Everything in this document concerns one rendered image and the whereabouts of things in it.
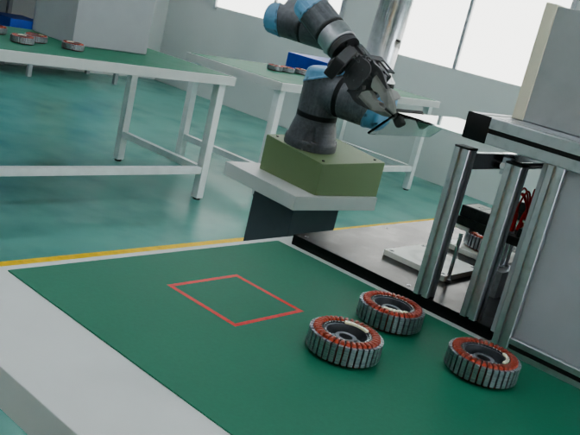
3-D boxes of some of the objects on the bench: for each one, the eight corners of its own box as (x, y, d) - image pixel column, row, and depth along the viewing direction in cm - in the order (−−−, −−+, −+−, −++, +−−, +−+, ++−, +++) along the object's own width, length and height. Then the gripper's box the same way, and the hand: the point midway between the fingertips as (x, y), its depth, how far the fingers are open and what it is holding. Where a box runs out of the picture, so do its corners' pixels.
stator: (356, 378, 110) (363, 354, 109) (290, 346, 115) (296, 323, 114) (390, 358, 119) (397, 336, 118) (328, 329, 125) (333, 307, 124)
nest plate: (382, 254, 165) (384, 249, 165) (420, 249, 177) (421, 243, 176) (443, 281, 156) (444, 276, 156) (479, 274, 168) (481, 268, 167)
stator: (440, 375, 118) (447, 352, 117) (445, 349, 128) (452, 327, 127) (515, 400, 115) (523, 376, 114) (514, 370, 126) (521, 349, 125)
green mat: (7, 271, 118) (8, 269, 118) (277, 241, 165) (278, 240, 165) (623, 723, 62) (624, 721, 62) (771, 484, 108) (772, 483, 108)
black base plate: (291, 243, 165) (293, 233, 164) (444, 225, 214) (447, 217, 213) (488, 341, 137) (493, 329, 136) (614, 294, 185) (618, 286, 185)
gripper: (368, 34, 174) (425, 102, 166) (343, 64, 179) (397, 132, 170) (345, 28, 168) (402, 99, 159) (320, 60, 172) (375, 130, 164)
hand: (388, 111), depth 163 cm, fingers closed, pressing on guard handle
